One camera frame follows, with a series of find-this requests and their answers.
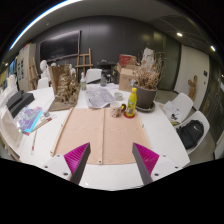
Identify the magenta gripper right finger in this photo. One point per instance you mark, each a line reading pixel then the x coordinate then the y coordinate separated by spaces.
pixel 146 161

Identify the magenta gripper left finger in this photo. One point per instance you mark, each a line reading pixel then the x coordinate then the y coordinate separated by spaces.
pixel 76 160

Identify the yellow drink bottle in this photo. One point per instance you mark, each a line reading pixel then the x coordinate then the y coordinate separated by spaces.
pixel 132 102

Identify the beige wooden board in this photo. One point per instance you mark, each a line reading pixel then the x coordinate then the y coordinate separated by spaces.
pixel 110 139

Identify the red round coaster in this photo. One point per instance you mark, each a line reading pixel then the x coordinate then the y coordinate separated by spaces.
pixel 128 116

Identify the grey pot saucer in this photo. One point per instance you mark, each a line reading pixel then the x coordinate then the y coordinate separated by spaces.
pixel 150 109

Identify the black backpack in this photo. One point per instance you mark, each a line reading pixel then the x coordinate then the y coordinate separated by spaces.
pixel 191 133

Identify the papers on chair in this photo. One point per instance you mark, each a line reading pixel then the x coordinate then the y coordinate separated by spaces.
pixel 171 111

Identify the floral ceramic mug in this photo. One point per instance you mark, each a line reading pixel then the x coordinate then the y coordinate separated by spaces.
pixel 116 109

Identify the grey plant pot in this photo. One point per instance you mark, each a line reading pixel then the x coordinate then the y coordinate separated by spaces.
pixel 145 97

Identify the colourful holographic packet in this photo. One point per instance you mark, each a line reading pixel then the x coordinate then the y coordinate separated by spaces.
pixel 27 118

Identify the newspaper sheet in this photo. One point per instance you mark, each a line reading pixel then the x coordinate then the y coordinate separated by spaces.
pixel 98 97

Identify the white chair far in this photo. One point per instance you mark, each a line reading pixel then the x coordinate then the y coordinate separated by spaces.
pixel 184 104

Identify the white tape roll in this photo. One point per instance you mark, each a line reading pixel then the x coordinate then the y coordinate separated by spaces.
pixel 118 96

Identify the white chair near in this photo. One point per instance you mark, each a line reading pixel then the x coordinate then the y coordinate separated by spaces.
pixel 196 116

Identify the brown carved relief sculpture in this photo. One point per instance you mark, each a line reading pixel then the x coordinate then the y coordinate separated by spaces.
pixel 65 88

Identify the spray bottle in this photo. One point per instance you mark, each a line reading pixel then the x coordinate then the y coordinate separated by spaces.
pixel 83 81

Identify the black box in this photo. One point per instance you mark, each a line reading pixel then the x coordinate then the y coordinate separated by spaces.
pixel 18 101

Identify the dried brown plant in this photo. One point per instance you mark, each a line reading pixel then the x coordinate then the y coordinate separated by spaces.
pixel 148 76

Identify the white chair behind table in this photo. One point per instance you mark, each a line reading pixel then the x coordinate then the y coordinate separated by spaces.
pixel 93 75

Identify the wooden figure sculpture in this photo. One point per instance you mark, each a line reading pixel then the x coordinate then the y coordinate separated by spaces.
pixel 192 87

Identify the cardboard box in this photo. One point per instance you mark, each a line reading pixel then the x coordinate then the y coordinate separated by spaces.
pixel 126 75

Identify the small white figurine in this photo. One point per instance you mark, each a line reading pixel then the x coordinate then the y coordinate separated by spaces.
pixel 72 70

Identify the wooden easel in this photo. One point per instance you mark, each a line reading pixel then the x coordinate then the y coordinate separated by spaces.
pixel 84 61

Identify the white plaster statue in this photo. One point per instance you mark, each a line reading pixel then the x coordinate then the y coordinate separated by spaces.
pixel 148 56

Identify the blackboard on wall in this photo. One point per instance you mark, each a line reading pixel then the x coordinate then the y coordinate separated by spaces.
pixel 60 46

